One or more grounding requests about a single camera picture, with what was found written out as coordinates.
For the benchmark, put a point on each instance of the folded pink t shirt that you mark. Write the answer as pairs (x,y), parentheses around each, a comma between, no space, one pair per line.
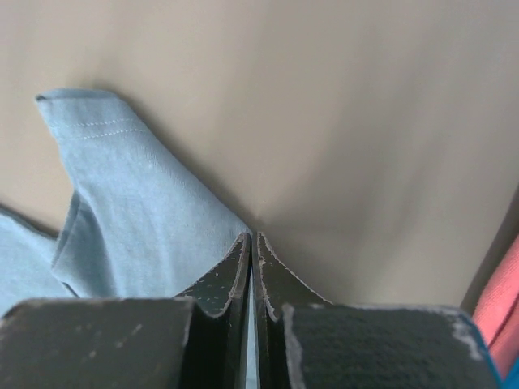
(500,296)

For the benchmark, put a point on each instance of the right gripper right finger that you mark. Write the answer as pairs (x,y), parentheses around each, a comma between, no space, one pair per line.
(305,341)

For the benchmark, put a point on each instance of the grey-blue t shirt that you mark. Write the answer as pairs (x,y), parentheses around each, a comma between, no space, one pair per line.
(139,223)

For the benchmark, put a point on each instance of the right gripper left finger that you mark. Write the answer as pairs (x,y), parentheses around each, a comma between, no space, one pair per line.
(197,339)

